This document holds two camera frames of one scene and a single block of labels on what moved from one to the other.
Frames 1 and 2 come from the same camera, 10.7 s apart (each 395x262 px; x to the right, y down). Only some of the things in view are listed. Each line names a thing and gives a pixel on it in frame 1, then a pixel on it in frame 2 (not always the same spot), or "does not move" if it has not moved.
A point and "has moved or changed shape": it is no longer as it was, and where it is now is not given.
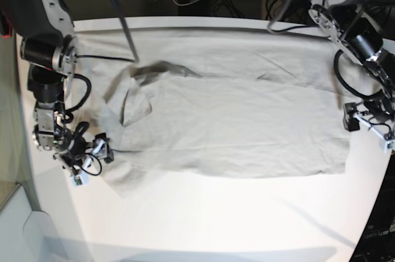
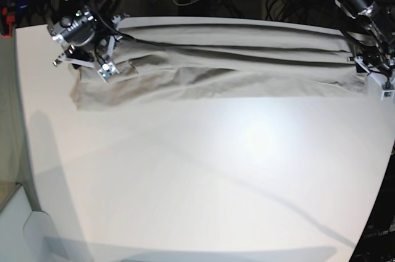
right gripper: x=377 y=113 -> x=374 y=58
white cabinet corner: x=26 y=235 does not move
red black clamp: x=6 y=29 does not move
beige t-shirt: x=178 y=103 has moved or changed shape
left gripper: x=80 y=153 -> x=86 y=39
